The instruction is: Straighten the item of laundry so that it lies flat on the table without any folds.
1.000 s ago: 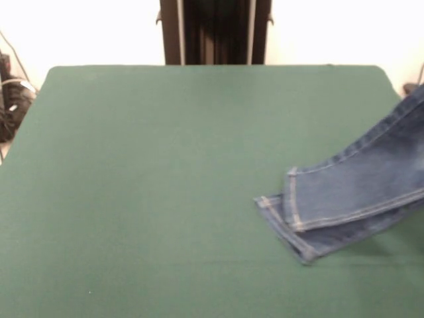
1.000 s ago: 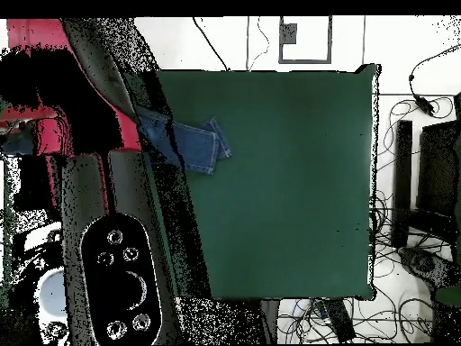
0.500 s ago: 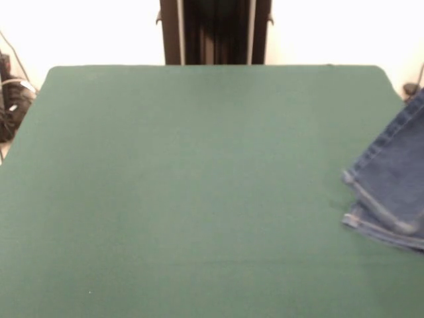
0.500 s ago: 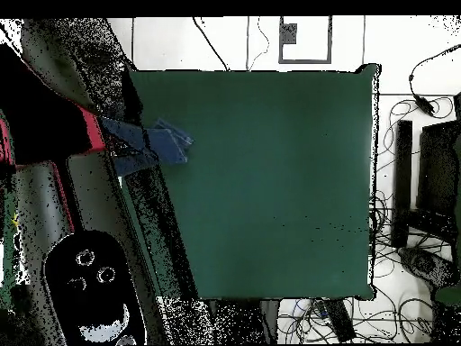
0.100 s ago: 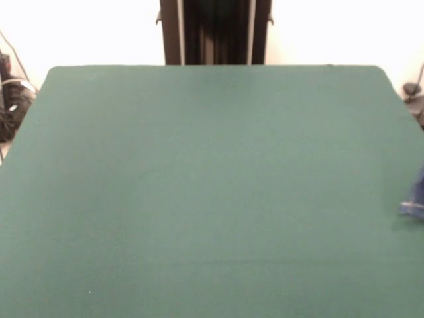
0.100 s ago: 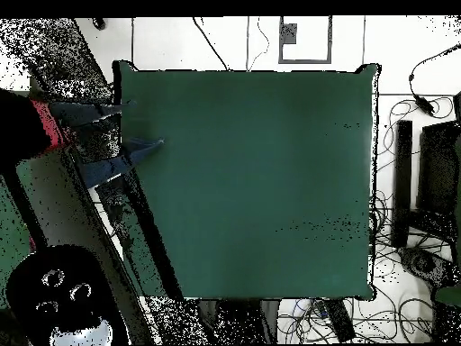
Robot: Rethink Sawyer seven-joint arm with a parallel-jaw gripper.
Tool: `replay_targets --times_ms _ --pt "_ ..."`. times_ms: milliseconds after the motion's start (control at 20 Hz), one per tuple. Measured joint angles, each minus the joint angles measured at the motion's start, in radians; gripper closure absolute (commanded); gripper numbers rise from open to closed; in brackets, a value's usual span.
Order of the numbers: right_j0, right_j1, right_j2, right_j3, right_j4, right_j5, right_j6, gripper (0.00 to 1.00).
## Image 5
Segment blue denim jeans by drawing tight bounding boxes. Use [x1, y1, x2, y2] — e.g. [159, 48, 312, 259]
[398, 164, 424, 220]

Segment dark green table cloth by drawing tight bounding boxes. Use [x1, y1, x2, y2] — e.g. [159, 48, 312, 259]
[0, 64, 424, 318]

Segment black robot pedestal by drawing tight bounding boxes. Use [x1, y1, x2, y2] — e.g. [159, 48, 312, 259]
[154, 0, 276, 66]

